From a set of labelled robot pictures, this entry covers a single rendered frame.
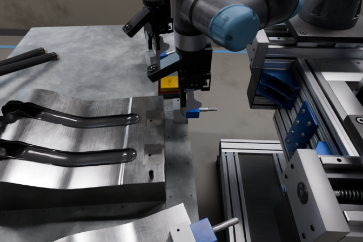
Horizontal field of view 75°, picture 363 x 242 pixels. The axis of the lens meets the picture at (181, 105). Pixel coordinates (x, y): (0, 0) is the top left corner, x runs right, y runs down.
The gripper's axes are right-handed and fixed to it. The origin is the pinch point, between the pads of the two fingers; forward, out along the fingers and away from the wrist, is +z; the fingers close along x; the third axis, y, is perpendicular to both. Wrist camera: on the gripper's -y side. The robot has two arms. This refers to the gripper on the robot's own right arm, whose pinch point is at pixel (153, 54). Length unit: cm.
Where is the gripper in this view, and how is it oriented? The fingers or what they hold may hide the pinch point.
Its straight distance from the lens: 92.0
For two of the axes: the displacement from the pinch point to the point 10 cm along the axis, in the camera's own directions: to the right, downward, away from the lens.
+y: 8.6, -3.6, 3.6
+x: -5.1, -6.1, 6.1
